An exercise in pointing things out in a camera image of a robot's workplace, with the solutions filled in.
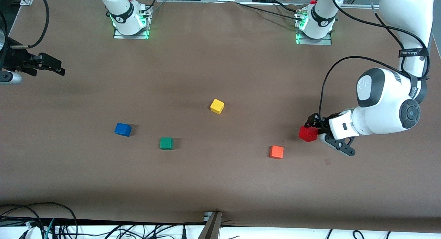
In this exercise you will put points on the blue wooden block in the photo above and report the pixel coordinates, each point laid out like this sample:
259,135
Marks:
122,129

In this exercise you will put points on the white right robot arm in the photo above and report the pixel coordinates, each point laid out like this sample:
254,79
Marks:
122,11

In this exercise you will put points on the green wooden block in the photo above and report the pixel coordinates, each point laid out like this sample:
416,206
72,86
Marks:
166,143

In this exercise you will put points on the red wooden block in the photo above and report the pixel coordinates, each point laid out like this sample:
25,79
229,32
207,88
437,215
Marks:
307,134

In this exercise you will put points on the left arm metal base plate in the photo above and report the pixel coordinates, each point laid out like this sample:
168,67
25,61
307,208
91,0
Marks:
325,41

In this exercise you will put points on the small aluminium corner bracket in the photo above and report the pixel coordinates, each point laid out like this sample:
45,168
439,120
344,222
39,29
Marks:
26,0

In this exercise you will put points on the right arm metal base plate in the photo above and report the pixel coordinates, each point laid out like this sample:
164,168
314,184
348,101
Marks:
119,35

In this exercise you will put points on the orange wooden block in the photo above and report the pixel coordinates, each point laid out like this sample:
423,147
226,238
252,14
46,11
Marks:
276,152

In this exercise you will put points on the yellow wooden block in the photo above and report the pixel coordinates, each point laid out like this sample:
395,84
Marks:
217,106

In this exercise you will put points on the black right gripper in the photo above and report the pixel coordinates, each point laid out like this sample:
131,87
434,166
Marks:
15,59

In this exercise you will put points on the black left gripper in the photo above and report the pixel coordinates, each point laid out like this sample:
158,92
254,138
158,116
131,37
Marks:
322,124

